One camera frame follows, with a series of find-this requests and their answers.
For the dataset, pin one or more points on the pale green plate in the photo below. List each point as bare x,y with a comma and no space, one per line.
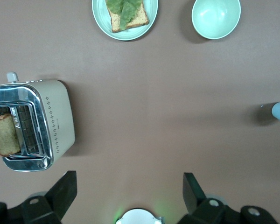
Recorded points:
100,18

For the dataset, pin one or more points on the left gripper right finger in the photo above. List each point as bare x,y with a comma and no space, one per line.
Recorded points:
193,193

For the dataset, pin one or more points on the pale green bowl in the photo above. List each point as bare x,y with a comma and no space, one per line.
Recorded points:
215,18

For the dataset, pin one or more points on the brown bread slice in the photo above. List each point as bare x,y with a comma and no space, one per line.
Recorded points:
4,135

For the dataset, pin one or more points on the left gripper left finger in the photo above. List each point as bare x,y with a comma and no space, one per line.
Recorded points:
63,191

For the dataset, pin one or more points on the toast slice under lettuce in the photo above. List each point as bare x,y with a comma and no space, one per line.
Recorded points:
140,19

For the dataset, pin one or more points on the green lettuce leaf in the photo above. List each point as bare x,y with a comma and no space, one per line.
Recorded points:
126,11

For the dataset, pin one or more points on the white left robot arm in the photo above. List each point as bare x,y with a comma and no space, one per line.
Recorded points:
140,217

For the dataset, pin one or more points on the beige and chrome toaster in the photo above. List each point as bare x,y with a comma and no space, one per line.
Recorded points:
58,112

